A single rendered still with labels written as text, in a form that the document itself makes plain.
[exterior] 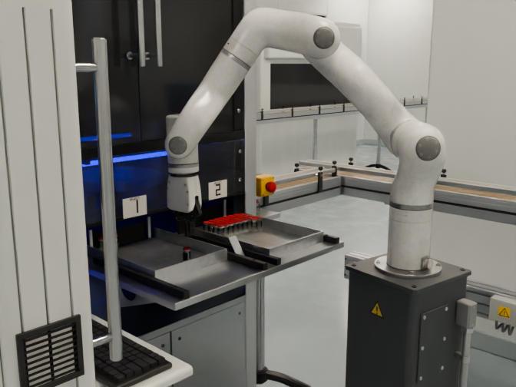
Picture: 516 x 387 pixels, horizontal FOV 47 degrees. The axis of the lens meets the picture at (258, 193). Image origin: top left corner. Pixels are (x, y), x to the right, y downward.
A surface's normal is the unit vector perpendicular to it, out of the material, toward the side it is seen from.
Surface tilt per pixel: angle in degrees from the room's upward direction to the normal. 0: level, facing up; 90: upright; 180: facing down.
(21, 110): 90
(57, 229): 90
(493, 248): 90
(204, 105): 54
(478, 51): 90
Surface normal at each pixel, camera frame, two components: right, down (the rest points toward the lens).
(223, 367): 0.73, 0.15
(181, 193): -0.68, 0.16
